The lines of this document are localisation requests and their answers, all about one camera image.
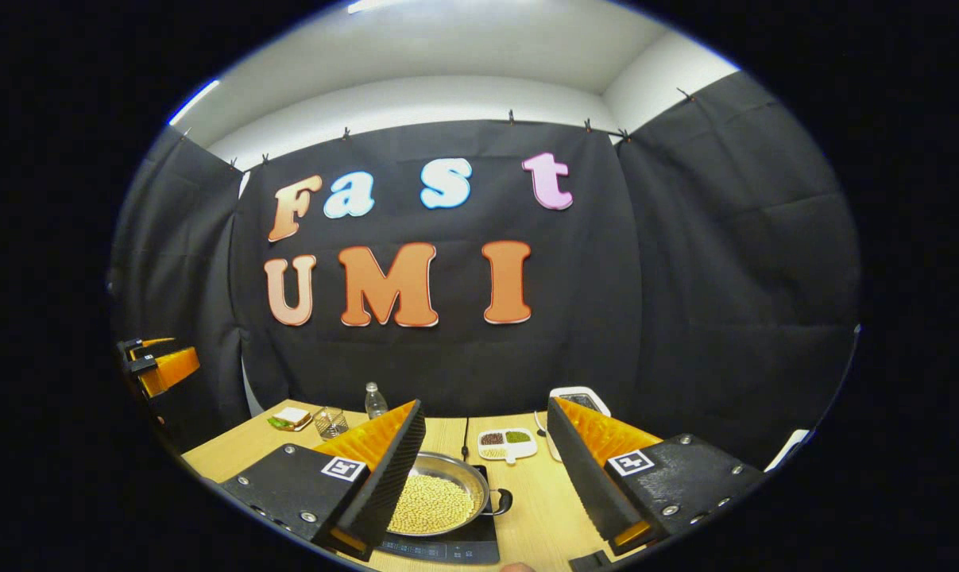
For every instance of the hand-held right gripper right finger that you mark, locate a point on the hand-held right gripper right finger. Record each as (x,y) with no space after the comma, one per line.
(586,485)

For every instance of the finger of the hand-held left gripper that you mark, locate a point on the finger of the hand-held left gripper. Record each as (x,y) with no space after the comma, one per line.
(173,369)
(141,347)

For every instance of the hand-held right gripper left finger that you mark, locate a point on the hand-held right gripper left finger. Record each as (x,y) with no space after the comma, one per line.
(384,485)

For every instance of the pile of yellow soybeans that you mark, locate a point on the pile of yellow soybeans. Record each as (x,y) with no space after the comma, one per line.
(435,504)

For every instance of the stainless steel pot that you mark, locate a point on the stainless steel pot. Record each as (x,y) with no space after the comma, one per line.
(459,469)

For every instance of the black induction cooktop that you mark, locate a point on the black induction cooktop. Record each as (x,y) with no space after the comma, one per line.
(479,548)

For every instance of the clear plastic water bottle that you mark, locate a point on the clear plastic water bottle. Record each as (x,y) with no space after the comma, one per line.
(376,403)

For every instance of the white toaster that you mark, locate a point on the white toaster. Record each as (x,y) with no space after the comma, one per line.
(578,400)

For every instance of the white divided dish of beans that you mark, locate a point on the white divided dish of beans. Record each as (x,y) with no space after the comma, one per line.
(507,445)

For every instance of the small white plate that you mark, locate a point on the small white plate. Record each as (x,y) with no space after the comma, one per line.
(304,426)

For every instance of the sandwich with lettuce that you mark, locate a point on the sandwich with lettuce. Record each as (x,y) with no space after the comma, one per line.
(290,415)

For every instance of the black backdrop cloth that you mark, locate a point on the black backdrop cloth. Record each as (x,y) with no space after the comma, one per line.
(686,278)

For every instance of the ceiling light strip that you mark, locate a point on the ceiling light strip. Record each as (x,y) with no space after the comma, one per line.
(380,5)
(193,102)

